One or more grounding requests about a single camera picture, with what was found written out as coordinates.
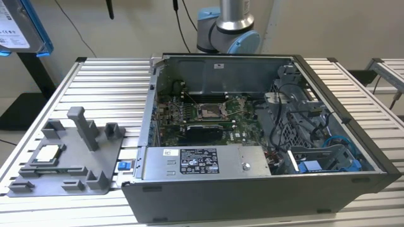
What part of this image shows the hard disk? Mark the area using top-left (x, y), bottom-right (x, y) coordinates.
top-left (0, 0), bottom-right (55, 58)

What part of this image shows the grey disk bay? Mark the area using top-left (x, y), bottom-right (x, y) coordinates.
top-left (286, 143), bottom-right (370, 176)

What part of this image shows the CPU socket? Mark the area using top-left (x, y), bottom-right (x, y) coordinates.
top-left (195, 103), bottom-right (228, 119)

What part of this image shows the black RAM slot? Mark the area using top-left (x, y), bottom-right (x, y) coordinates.
top-left (184, 92), bottom-right (230, 104)
top-left (182, 119), bottom-right (238, 126)

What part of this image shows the thin metal locking lever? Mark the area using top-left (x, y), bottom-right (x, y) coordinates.
top-left (186, 91), bottom-right (200, 106)

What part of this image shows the black graphics card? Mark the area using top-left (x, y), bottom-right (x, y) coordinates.
top-left (186, 124), bottom-right (226, 140)

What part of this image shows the green motherboard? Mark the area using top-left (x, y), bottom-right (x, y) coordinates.
top-left (155, 92), bottom-right (274, 146)

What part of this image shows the silver power supply with label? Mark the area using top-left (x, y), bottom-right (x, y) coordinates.
top-left (138, 145), bottom-right (274, 181)

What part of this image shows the grey metal drive cage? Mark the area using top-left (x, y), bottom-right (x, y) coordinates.
top-left (255, 78), bottom-right (346, 152)

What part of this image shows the open black PC case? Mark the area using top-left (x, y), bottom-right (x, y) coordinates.
top-left (120, 52), bottom-right (404, 224)

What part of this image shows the blue carrier in bay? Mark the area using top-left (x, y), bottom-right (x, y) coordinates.
top-left (298, 160), bottom-right (323, 173)

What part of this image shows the grey parts rack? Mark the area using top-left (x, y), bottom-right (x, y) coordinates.
top-left (6, 106), bottom-right (128, 198)

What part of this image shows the silver CPU chip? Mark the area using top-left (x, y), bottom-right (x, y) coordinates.
top-left (34, 144), bottom-right (62, 162)

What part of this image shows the black stand with base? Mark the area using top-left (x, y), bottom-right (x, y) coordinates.
top-left (0, 52), bottom-right (59, 131)

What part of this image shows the metal slat side table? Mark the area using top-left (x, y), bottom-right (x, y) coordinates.
top-left (366, 57), bottom-right (404, 93)

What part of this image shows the black wire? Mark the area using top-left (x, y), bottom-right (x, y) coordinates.
top-left (271, 83), bottom-right (316, 152)

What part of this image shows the blue wire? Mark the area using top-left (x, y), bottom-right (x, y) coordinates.
top-left (323, 135), bottom-right (359, 164)

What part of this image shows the black cable with plug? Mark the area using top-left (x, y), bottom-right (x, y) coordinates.
top-left (171, 0), bottom-right (192, 53)

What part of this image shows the thick black cable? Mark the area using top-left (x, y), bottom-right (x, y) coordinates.
top-left (106, 0), bottom-right (115, 20)

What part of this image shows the thin black cable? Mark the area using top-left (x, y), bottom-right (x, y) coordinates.
top-left (54, 0), bottom-right (96, 58)

